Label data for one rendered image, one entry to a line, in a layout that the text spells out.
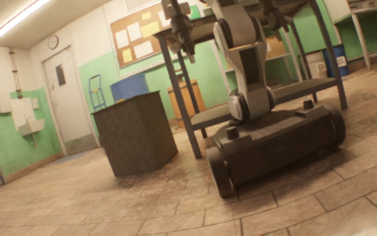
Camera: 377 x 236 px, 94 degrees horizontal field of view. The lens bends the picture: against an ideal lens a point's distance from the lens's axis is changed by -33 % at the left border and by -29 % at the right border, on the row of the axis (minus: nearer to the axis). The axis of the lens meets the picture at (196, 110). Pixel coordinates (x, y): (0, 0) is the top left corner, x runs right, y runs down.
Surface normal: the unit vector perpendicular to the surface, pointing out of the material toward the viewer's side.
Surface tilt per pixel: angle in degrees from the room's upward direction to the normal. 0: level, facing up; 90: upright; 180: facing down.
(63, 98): 90
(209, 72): 90
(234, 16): 66
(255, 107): 106
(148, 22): 90
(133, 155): 90
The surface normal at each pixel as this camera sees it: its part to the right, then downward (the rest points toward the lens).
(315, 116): -0.17, -0.63
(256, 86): -0.23, -0.79
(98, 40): -0.11, 0.11
